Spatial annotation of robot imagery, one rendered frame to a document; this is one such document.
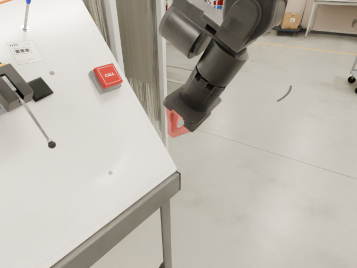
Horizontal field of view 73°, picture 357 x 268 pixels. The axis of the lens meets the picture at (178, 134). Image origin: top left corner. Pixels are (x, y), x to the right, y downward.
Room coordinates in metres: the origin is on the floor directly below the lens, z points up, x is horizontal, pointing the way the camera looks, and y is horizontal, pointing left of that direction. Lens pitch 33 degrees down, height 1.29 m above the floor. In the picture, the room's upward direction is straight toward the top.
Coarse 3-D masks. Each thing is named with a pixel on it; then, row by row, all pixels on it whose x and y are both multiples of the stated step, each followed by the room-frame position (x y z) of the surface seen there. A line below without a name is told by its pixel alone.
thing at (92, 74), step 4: (92, 72) 0.53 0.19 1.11; (92, 76) 0.53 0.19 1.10; (96, 76) 0.53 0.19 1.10; (92, 80) 0.53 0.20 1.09; (96, 80) 0.52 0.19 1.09; (96, 84) 0.52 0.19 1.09; (100, 84) 0.52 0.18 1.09; (120, 84) 0.55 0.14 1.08; (100, 88) 0.51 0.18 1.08; (108, 88) 0.52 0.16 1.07; (112, 88) 0.53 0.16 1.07; (116, 88) 0.54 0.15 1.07; (100, 92) 0.51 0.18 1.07; (104, 92) 0.51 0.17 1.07
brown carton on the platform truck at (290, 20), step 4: (288, 12) 7.23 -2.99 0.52; (292, 12) 7.23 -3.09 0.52; (296, 12) 7.21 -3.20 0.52; (284, 16) 6.83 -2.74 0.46; (288, 16) 6.79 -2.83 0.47; (292, 16) 6.77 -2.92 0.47; (296, 16) 6.74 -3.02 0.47; (284, 20) 6.82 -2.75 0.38; (288, 20) 6.78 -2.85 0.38; (292, 20) 6.76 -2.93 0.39; (296, 20) 6.74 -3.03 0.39; (280, 24) 7.24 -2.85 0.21; (284, 24) 6.81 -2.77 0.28; (288, 24) 6.77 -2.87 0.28; (292, 24) 6.75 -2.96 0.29; (296, 24) 6.73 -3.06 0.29; (284, 28) 6.81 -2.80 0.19; (288, 28) 6.78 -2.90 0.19; (292, 28) 6.75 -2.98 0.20; (296, 28) 6.73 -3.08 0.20
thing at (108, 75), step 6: (102, 66) 0.54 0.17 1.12; (108, 66) 0.55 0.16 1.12; (114, 66) 0.55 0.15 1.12; (96, 72) 0.52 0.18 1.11; (102, 72) 0.52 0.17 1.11; (108, 72) 0.53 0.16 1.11; (114, 72) 0.54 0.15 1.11; (102, 78) 0.51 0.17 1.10; (108, 78) 0.52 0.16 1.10; (114, 78) 0.53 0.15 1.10; (120, 78) 0.54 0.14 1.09; (102, 84) 0.51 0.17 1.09; (108, 84) 0.51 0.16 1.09; (114, 84) 0.52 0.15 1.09
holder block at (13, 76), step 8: (8, 64) 0.38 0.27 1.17; (0, 72) 0.36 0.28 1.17; (8, 72) 0.37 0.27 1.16; (16, 72) 0.38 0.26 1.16; (0, 80) 0.35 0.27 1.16; (16, 80) 0.37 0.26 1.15; (24, 80) 0.37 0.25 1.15; (0, 88) 0.34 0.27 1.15; (8, 88) 0.35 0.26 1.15; (16, 88) 0.36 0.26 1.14; (24, 88) 0.36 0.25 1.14; (0, 96) 0.34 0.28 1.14; (8, 96) 0.34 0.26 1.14; (16, 96) 0.35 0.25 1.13; (24, 96) 0.35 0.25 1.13; (8, 104) 0.34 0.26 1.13; (16, 104) 0.35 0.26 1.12
